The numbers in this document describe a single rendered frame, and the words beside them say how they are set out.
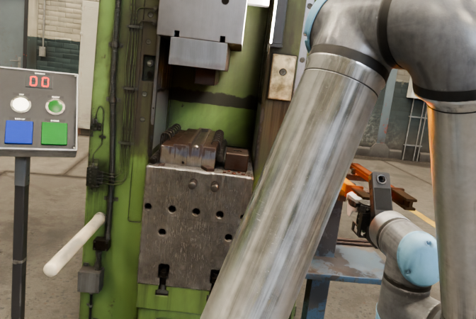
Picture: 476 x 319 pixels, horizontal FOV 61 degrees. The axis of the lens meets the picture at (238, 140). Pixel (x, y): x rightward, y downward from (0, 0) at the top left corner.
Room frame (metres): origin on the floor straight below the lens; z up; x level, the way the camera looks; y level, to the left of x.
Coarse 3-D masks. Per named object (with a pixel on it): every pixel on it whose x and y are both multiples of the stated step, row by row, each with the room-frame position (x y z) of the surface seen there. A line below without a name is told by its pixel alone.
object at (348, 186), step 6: (348, 180) 1.18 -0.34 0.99; (342, 186) 1.15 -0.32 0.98; (348, 186) 1.09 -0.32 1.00; (354, 186) 1.09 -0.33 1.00; (360, 186) 1.09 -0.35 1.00; (348, 192) 1.09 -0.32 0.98; (354, 192) 1.07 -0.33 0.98; (360, 192) 1.04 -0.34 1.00; (366, 192) 1.04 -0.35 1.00; (366, 198) 1.00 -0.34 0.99
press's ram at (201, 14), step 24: (168, 0) 1.44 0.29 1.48; (192, 0) 1.44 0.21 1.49; (216, 0) 1.44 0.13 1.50; (240, 0) 1.44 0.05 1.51; (264, 0) 1.63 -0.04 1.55; (168, 24) 1.44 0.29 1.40; (192, 24) 1.44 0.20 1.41; (216, 24) 1.44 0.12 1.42; (240, 24) 1.44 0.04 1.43; (240, 48) 1.66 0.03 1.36
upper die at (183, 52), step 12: (180, 48) 1.44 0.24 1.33; (192, 48) 1.44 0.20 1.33; (204, 48) 1.44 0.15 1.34; (216, 48) 1.44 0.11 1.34; (228, 48) 1.56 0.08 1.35; (180, 60) 1.44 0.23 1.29; (192, 60) 1.44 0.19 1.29; (204, 60) 1.44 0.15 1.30; (216, 60) 1.44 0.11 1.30; (228, 60) 1.72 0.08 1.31
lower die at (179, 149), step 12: (180, 132) 1.78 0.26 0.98; (192, 132) 1.76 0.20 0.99; (168, 144) 1.47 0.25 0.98; (180, 144) 1.45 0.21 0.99; (204, 144) 1.49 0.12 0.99; (216, 144) 1.52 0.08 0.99; (168, 156) 1.44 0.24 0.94; (180, 156) 1.44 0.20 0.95; (192, 156) 1.44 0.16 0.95; (204, 156) 1.44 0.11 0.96
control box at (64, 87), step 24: (0, 72) 1.30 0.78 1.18; (24, 72) 1.33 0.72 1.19; (48, 72) 1.37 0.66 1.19; (0, 96) 1.26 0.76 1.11; (24, 96) 1.29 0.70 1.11; (48, 96) 1.33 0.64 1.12; (72, 96) 1.36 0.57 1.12; (0, 120) 1.23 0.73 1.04; (24, 120) 1.26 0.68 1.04; (48, 120) 1.29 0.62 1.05; (72, 120) 1.33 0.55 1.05; (0, 144) 1.20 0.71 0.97; (72, 144) 1.29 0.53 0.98
